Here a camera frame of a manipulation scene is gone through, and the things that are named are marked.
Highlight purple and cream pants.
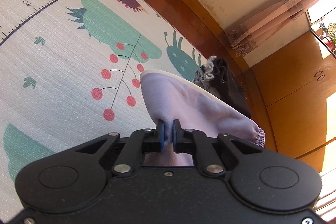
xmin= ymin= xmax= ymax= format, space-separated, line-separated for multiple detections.
xmin=140 ymin=70 xmax=265 ymax=166

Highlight black folded garment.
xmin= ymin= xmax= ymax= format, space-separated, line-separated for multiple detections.
xmin=210 ymin=57 xmax=252 ymax=118

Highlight grey folded garment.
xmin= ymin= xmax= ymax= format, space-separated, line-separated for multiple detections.
xmin=193 ymin=65 xmax=223 ymax=100

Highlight pink lace curtain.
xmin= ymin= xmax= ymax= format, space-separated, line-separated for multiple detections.
xmin=224 ymin=0 xmax=320 ymax=57

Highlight cartoon animal play mat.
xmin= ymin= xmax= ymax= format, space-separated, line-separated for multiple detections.
xmin=1 ymin=0 xmax=206 ymax=221

